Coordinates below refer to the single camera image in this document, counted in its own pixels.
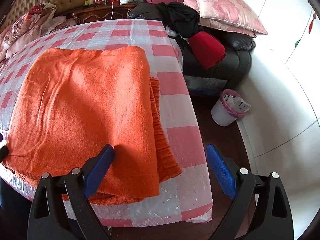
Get orange pants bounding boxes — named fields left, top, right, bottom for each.
left=3, top=46, right=182, bottom=205

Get pink checkered plastic sheet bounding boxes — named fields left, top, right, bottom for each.
left=1, top=20, right=213, bottom=227

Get white trash bin pink liner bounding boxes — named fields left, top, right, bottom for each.
left=211, top=89, right=251, bottom=127

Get red folded cloth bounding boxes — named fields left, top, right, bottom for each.
left=188, top=31, right=226, bottom=70

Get black leather armchair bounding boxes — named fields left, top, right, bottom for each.
left=129, top=0, right=255, bottom=95

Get folded floral quilt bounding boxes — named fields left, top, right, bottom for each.
left=1, top=3, right=56, bottom=61

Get black garment on chair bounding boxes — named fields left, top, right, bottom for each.
left=156, top=2, right=200, bottom=38

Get dark wooden nightstand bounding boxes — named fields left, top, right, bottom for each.
left=72, top=3, right=137, bottom=24

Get large pink floral pillow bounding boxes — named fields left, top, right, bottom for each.
left=183, top=0, right=267, bottom=37

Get white charger cable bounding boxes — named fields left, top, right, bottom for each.
left=109, top=0, right=124, bottom=21

